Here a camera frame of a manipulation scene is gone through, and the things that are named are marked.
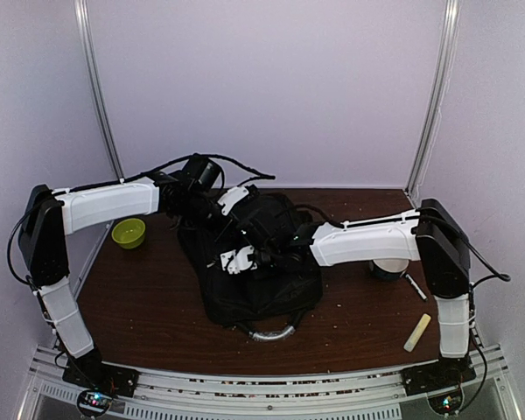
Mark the right aluminium frame post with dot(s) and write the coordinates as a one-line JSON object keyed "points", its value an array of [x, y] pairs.
{"points": [[441, 81]]}

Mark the white blue ceramic bowl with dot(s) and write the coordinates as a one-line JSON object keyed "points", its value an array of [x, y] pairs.
{"points": [[388, 270]]}

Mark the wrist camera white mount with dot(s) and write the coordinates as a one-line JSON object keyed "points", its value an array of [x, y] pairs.
{"points": [[235, 262], [236, 196]]}

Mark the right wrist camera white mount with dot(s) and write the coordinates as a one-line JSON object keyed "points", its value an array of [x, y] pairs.
{"points": [[235, 262]]}

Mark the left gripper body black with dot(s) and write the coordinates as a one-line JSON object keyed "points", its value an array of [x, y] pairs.
{"points": [[197, 208]]}

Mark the lime green bowl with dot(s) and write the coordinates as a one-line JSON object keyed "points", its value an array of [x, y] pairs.
{"points": [[129, 233]]}

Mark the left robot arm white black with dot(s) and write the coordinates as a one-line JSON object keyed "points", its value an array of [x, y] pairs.
{"points": [[52, 215]]}

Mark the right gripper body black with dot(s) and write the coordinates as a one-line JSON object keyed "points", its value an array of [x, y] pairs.
{"points": [[269, 261]]}

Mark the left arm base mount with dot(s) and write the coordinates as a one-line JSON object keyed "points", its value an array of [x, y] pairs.
{"points": [[108, 379]]}

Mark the left aluminium frame post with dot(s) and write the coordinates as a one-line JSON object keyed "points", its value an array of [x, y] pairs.
{"points": [[86, 39]]}

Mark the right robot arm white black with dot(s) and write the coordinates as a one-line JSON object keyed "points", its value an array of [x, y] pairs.
{"points": [[428, 235]]}

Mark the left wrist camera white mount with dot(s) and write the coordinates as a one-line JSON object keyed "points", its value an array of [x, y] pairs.
{"points": [[236, 196]]}

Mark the aluminium frame post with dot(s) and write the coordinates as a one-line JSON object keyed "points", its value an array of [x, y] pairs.
{"points": [[86, 39], [441, 81]]}

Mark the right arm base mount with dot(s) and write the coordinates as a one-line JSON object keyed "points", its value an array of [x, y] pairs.
{"points": [[435, 376]]}

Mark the pale yellow highlighter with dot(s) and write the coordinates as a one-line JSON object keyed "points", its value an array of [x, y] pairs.
{"points": [[417, 333]]}

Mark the blue capped white marker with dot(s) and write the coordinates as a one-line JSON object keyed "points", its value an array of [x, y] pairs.
{"points": [[413, 283]]}

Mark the black student backpack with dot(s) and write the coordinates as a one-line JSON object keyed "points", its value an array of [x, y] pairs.
{"points": [[266, 303]]}

